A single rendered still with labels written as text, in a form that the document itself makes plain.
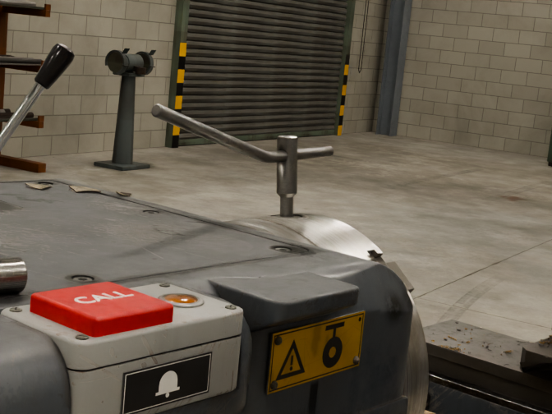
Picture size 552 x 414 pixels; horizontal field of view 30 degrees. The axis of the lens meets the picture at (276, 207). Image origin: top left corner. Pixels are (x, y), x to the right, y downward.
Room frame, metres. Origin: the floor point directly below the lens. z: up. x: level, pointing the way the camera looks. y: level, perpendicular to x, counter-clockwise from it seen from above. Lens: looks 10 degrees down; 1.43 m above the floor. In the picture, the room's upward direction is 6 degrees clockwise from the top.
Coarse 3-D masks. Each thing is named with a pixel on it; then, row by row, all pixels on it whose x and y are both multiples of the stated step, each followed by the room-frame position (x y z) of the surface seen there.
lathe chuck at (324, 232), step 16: (288, 224) 1.03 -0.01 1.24; (304, 224) 1.04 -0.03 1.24; (320, 224) 1.06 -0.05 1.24; (336, 224) 1.07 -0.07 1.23; (320, 240) 1.01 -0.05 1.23; (336, 240) 1.03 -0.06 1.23; (352, 240) 1.04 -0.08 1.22; (368, 240) 1.06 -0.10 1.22; (368, 256) 1.03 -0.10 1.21; (416, 320) 1.01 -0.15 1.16; (416, 336) 1.00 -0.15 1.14; (416, 352) 0.99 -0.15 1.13; (416, 368) 0.99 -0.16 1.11; (416, 384) 0.99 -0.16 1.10; (416, 400) 0.99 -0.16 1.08
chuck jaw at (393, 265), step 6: (372, 258) 1.04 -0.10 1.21; (378, 258) 1.05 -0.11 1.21; (384, 264) 1.05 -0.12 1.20; (390, 264) 1.08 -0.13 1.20; (396, 264) 1.09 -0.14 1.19; (396, 270) 1.08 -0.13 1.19; (402, 276) 1.08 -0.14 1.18; (408, 282) 1.07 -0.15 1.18; (408, 288) 1.06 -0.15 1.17; (414, 288) 1.07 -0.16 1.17
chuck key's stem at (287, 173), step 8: (280, 136) 1.08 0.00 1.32; (288, 136) 1.08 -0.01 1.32; (296, 136) 1.08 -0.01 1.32; (280, 144) 1.08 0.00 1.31; (288, 144) 1.07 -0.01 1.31; (296, 144) 1.08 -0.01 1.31; (288, 152) 1.07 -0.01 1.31; (296, 152) 1.08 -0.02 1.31; (288, 160) 1.07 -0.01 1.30; (296, 160) 1.08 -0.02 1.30; (280, 168) 1.08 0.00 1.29; (288, 168) 1.07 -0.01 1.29; (296, 168) 1.08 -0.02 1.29; (280, 176) 1.07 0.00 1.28; (288, 176) 1.07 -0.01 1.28; (296, 176) 1.08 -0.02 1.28; (280, 184) 1.07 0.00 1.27; (288, 184) 1.07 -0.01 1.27; (296, 184) 1.08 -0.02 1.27; (280, 192) 1.07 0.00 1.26; (288, 192) 1.07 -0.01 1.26; (296, 192) 1.08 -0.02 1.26; (280, 200) 1.08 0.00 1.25; (288, 200) 1.08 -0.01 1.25; (280, 208) 1.08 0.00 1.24; (288, 208) 1.07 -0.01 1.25; (280, 216) 1.08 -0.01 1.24; (288, 216) 1.07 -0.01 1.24
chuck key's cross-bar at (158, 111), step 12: (156, 108) 0.88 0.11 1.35; (168, 108) 0.89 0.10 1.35; (168, 120) 0.89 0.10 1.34; (180, 120) 0.90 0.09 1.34; (192, 120) 0.92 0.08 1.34; (192, 132) 0.93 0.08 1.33; (204, 132) 0.94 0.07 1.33; (216, 132) 0.95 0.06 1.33; (228, 144) 0.97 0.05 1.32; (240, 144) 0.99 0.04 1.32; (252, 156) 1.02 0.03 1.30; (264, 156) 1.03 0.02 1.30; (276, 156) 1.05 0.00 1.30; (300, 156) 1.10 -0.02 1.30; (312, 156) 1.12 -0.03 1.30; (324, 156) 1.15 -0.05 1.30
